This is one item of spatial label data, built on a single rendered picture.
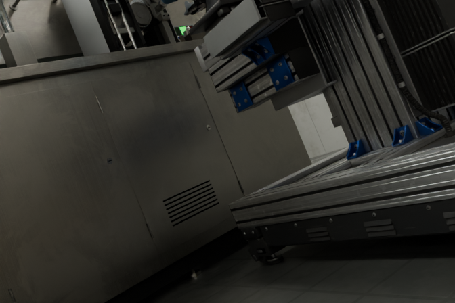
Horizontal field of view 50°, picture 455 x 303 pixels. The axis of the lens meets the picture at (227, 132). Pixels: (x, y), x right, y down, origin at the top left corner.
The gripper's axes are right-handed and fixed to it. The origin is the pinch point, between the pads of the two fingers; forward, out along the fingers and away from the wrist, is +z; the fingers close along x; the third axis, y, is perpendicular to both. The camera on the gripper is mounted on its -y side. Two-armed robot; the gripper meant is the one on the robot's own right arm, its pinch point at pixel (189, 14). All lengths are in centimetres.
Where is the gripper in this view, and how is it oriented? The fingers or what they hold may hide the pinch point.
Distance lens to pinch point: 244.9
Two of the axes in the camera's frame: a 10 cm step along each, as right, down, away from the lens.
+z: -6.4, 3.0, 7.1
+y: -3.8, -9.2, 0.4
